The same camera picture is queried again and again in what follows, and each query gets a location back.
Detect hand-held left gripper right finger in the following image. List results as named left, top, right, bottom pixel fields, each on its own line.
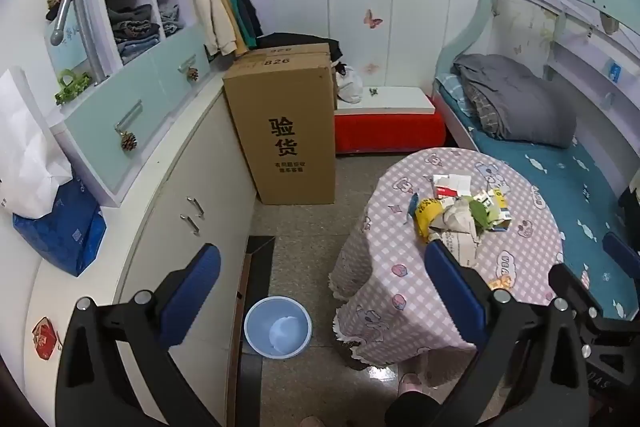
left=424, top=239, right=593, bottom=427

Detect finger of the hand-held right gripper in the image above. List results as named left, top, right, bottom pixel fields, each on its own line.
left=547, top=263, right=606, bottom=320
left=602, top=232, right=640, bottom=268

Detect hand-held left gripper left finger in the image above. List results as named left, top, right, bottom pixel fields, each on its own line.
left=54, top=243, right=223, bottom=427

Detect newspaper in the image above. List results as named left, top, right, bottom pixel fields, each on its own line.
left=431, top=197, right=481, bottom=268

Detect blue plastic trash bin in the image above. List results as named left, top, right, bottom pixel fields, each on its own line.
left=243, top=296, right=313, bottom=360

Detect yellow snack packet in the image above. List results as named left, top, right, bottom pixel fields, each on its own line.
left=415, top=198, right=451, bottom=244

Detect green wrapper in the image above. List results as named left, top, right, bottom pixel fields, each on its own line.
left=467, top=199, right=493, bottom=228

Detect olive and white drink carton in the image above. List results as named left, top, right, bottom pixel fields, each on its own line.
left=472, top=188, right=514, bottom=232

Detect white and red paper box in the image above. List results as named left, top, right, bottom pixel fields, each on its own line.
left=432, top=173, right=472, bottom=200

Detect dark cloth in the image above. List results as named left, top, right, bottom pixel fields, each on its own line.
left=617, top=187, right=640, bottom=228

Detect dark wooden board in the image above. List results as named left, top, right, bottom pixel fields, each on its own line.
left=227, top=234, right=277, bottom=427

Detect round table, pink checked cloth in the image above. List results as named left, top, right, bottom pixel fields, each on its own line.
left=329, top=148, right=565, bottom=370

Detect person's leg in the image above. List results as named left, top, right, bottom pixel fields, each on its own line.
left=385, top=394, right=446, bottom=427

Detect white low cabinet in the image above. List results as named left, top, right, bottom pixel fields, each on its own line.
left=20, top=72, right=261, bottom=427

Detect blue shopping bag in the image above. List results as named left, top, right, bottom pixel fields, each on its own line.
left=12, top=179, right=107, bottom=278

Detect small red box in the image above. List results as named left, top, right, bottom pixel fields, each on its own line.
left=31, top=316, right=60, bottom=360

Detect grey blanket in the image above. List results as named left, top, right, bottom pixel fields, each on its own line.
left=452, top=53, right=578, bottom=148

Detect red bench with white top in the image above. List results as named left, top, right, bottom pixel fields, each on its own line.
left=334, top=87, right=447, bottom=155

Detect grey plaid cloth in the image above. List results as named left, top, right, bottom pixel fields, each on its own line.
left=470, top=84, right=501, bottom=138

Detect large printed cardboard box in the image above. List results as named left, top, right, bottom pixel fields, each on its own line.
left=222, top=52, right=337, bottom=206

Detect light blue plaid pillow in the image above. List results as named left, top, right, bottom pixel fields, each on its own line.
left=434, top=73, right=476, bottom=118

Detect white paper bag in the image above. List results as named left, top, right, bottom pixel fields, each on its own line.
left=0, top=67, right=73, bottom=220

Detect white shelf unit teal drawers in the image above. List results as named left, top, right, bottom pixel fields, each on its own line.
left=45, top=0, right=226, bottom=208

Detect white plastic bag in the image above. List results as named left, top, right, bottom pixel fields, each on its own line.
left=336, top=64, right=363, bottom=104

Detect green hair clip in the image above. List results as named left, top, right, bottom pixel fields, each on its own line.
left=54, top=69, right=93, bottom=106

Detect tan hanging garment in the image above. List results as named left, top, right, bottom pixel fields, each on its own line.
left=212, top=0, right=251, bottom=55

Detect plain cardboard box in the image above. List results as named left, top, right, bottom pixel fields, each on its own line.
left=250, top=43, right=333, bottom=64

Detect black cloth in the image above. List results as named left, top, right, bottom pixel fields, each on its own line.
left=255, top=32, right=346, bottom=64

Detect dark folded clothes pile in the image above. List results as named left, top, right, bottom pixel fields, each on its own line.
left=107, top=4, right=162, bottom=62

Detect grey folded clothes pile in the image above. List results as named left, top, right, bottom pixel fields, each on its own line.
left=159, top=4, right=182, bottom=35

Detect green hanging garment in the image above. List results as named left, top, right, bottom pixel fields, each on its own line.
left=220, top=0, right=258, bottom=48

